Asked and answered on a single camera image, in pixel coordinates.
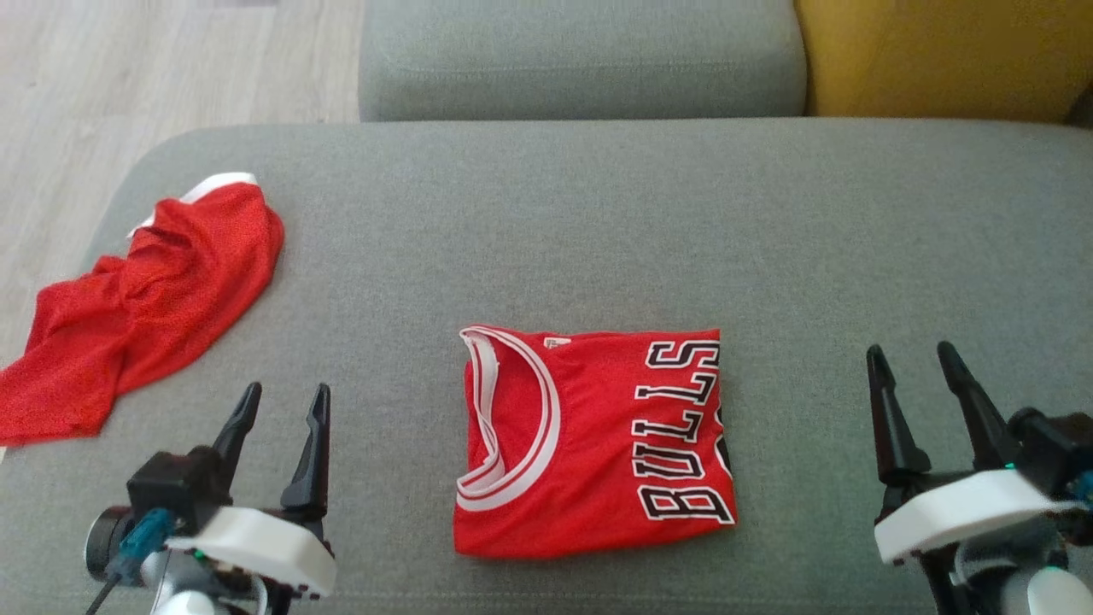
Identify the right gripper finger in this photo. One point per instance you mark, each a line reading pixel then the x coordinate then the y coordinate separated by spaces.
pixel 990 436
pixel 895 436

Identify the wrist black camera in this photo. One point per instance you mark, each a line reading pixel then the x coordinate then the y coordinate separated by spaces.
pixel 175 483
pixel 1055 444

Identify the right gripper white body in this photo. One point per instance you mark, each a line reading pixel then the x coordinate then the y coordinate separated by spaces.
pixel 965 512

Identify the large yellow sofa back cushion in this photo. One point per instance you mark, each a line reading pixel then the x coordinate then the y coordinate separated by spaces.
pixel 939 51

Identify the large grey sofa seat cushion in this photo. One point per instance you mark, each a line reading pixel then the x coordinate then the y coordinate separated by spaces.
pixel 598 213

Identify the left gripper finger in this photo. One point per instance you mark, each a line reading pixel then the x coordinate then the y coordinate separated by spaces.
pixel 312 470
pixel 239 431

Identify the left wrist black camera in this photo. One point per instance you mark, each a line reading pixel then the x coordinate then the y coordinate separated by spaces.
pixel 175 483

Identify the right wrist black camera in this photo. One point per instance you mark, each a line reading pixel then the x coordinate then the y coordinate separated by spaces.
pixel 1055 444

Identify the red shorts white stripe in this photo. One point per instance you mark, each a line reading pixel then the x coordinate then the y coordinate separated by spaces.
pixel 145 316

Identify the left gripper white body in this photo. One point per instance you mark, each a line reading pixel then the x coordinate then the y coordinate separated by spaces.
pixel 265 551

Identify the red Bulls basketball jersey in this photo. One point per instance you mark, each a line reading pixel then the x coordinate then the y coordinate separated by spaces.
pixel 598 444

